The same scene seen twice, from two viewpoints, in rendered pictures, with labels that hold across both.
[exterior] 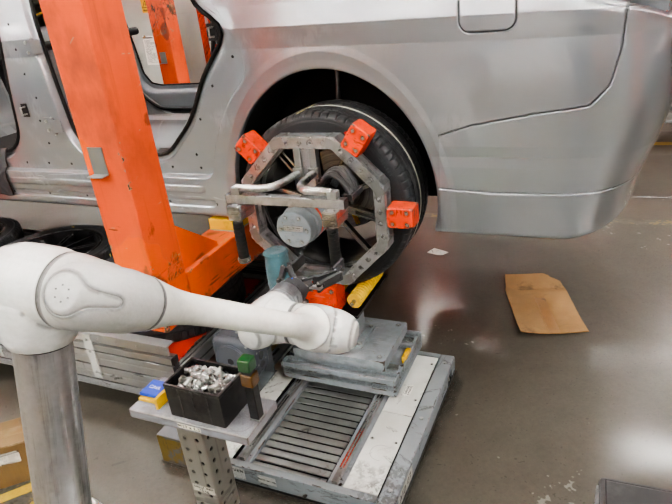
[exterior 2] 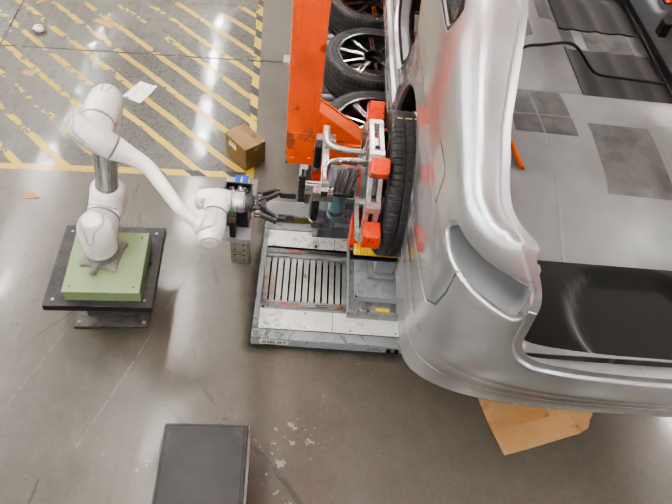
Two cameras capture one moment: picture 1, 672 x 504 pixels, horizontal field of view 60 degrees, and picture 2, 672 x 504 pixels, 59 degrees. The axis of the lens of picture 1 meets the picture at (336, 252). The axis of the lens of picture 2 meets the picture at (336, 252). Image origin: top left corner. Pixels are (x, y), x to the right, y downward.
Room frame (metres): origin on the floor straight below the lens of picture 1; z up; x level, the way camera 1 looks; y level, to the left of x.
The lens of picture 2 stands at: (0.81, -1.56, 2.74)
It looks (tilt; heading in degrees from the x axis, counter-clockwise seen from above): 51 degrees down; 58
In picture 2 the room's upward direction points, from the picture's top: 9 degrees clockwise
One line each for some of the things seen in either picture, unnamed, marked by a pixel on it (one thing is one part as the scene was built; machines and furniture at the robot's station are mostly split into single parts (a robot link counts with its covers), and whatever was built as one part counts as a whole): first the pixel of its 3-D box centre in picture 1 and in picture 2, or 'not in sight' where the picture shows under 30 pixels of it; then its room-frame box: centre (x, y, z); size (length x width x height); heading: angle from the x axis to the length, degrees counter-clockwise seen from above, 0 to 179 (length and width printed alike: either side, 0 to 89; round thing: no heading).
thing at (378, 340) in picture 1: (348, 315); (385, 256); (2.09, -0.02, 0.32); 0.40 x 0.30 x 0.28; 64
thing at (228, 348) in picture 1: (261, 345); (345, 218); (2.04, 0.35, 0.26); 0.42 x 0.18 x 0.35; 154
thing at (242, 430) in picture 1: (202, 408); (238, 208); (1.45, 0.46, 0.44); 0.43 x 0.17 x 0.03; 64
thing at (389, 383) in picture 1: (352, 353); (379, 278); (2.09, -0.02, 0.13); 0.50 x 0.36 x 0.10; 64
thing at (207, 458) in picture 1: (208, 461); (239, 232); (1.46, 0.49, 0.21); 0.10 x 0.10 x 0.42; 64
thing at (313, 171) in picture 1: (321, 172); (345, 165); (1.78, 0.02, 1.03); 0.19 x 0.18 x 0.11; 154
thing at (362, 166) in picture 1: (316, 210); (368, 182); (1.94, 0.05, 0.85); 0.54 x 0.07 x 0.54; 64
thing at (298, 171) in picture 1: (266, 171); (346, 134); (1.87, 0.20, 1.03); 0.19 x 0.18 x 0.11; 154
